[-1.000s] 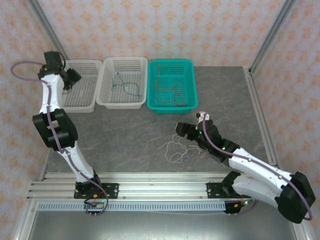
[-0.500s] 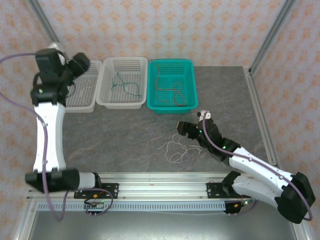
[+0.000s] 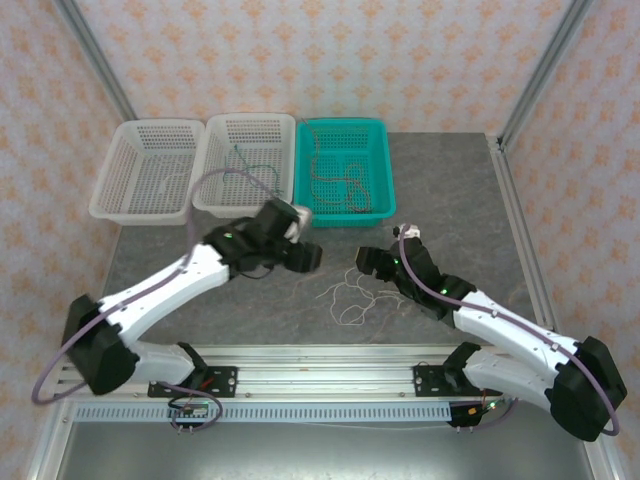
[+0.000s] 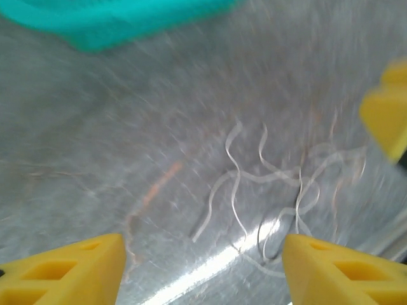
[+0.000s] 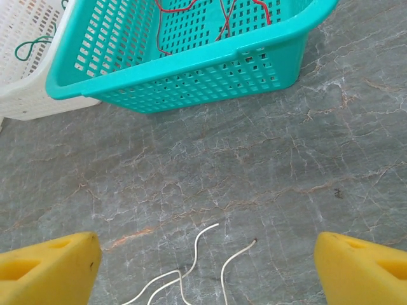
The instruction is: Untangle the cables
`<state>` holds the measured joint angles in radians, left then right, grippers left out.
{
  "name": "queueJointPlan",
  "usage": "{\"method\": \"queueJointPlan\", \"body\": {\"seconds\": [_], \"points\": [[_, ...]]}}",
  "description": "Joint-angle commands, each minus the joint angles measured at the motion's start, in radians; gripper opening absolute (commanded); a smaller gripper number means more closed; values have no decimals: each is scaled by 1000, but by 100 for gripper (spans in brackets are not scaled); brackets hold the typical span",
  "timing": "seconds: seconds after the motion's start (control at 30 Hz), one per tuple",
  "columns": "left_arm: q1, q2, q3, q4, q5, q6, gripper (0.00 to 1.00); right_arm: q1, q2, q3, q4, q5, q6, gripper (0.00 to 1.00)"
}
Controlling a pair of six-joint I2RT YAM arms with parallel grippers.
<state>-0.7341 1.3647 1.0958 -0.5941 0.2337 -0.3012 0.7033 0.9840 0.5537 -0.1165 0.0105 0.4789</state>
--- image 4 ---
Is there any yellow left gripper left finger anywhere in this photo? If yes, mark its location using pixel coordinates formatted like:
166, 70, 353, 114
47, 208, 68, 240
0, 233, 127, 305

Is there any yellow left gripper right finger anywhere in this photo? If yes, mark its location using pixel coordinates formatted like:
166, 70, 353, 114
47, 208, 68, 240
282, 234, 407, 305

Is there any teal perforated plastic basket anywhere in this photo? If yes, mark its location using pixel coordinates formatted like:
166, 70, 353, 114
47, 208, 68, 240
0, 0, 245, 53

